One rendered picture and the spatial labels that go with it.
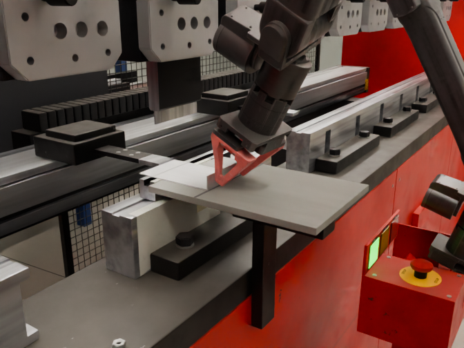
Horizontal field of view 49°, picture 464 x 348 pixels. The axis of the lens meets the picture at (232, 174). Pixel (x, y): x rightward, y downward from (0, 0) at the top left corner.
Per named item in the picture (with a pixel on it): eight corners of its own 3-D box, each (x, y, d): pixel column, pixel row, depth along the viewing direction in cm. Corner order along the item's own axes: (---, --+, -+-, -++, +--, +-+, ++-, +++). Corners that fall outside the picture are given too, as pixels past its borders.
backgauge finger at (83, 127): (141, 182, 79) (139, 151, 78) (34, 156, 93) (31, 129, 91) (189, 163, 89) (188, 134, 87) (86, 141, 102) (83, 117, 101)
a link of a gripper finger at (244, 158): (192, 173, 72) (216, 119, 67) (221, 161, 78) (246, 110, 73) (227, 203, 70) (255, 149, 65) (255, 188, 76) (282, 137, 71)
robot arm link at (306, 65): (302, 62, 60) (323, 58, 65) (258, 32, 63) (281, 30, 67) (277, 110, 64) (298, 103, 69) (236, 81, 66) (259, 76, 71)
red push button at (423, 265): (428, 287, 90) (431, 269, 89) (405, 281, 92) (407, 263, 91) (433, 277, 93) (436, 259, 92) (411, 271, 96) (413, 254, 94)
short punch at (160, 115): (160, 125, 75) (157, 58, 72) (150, 123, 76) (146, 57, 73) (201, 113, 83) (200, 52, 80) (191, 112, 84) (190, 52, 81)
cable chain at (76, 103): (41, 133, 103) (39, 113, 101) (22, 129, 106) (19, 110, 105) (163, 103, 132) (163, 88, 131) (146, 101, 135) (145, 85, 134)
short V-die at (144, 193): (155, 201, 76) (154, 182, 75) (140, 197, 78) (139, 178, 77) (230, 166, 92) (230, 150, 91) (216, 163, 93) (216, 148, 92)
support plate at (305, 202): (315, 236, 60) (316, 228, 60) (148, 192, 74) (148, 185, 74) (369, 190, 74) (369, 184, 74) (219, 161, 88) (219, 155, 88)
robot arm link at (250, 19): (286, 35, 55) (332, 5, 60) (209, -16, 59) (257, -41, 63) (266, 112, 65) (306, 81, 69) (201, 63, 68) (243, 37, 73)
